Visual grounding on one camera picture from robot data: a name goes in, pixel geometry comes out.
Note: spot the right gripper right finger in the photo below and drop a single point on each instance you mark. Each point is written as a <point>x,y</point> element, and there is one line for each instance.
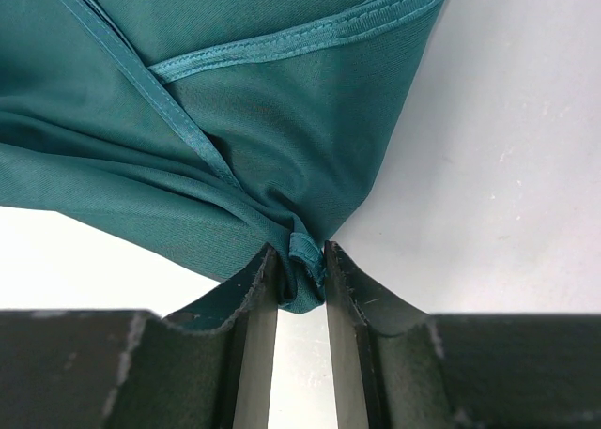
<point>387,356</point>

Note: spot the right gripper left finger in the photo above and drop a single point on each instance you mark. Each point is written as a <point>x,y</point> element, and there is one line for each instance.
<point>207,365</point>

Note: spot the teal cloth napkin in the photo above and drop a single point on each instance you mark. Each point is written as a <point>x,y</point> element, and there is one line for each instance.
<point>203,130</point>

